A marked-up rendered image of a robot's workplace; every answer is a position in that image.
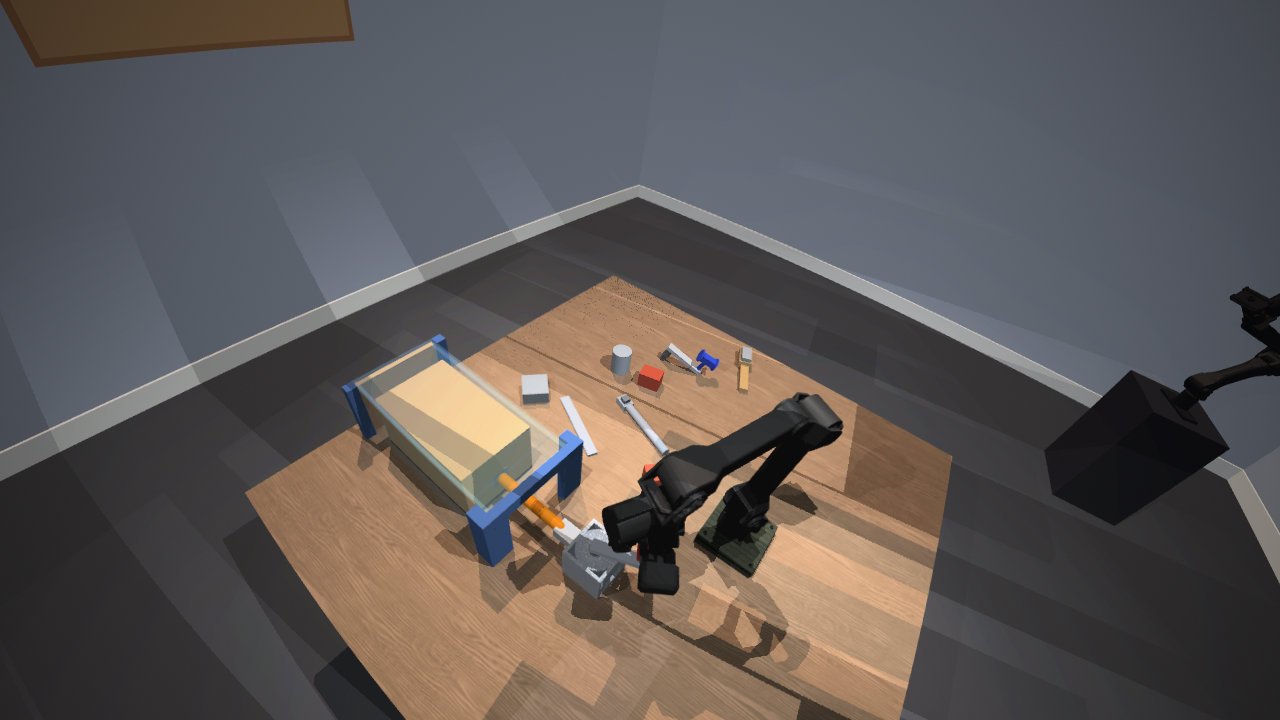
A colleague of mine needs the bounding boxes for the blue inverted-u frame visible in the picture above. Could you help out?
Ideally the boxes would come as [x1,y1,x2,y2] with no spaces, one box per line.
[475,436,584,568]

